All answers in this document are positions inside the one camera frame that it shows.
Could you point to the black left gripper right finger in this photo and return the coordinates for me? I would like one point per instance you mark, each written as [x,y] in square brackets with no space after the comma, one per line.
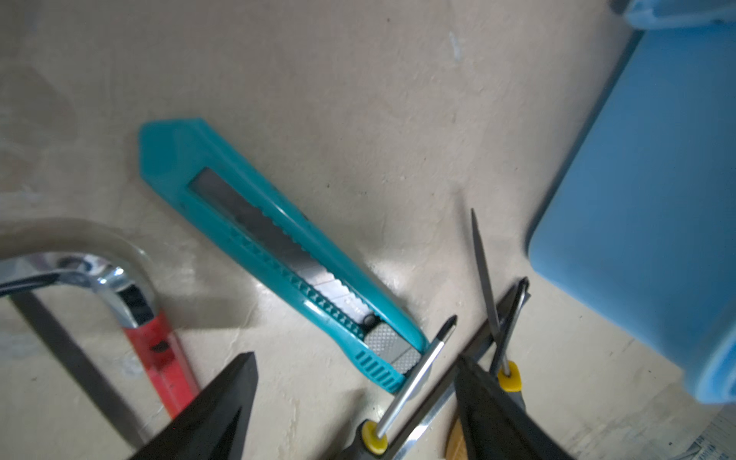
[494,426]

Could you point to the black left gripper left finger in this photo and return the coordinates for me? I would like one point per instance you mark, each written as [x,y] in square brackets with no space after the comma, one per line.
[215,424]

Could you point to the wooden handled screwdriver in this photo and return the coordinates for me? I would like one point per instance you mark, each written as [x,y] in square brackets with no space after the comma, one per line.
[456,446]

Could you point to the teal utility knife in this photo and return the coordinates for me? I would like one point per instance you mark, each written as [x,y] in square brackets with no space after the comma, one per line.
[212,186]

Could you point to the light blue plastic toolbox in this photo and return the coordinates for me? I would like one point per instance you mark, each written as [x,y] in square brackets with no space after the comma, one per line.
[641,225]

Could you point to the black hex key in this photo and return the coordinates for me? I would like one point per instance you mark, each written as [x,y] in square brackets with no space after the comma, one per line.
[420,421]

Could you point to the black yellow phillips screwdriver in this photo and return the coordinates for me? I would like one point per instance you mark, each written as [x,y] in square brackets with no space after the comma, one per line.
[371,438]

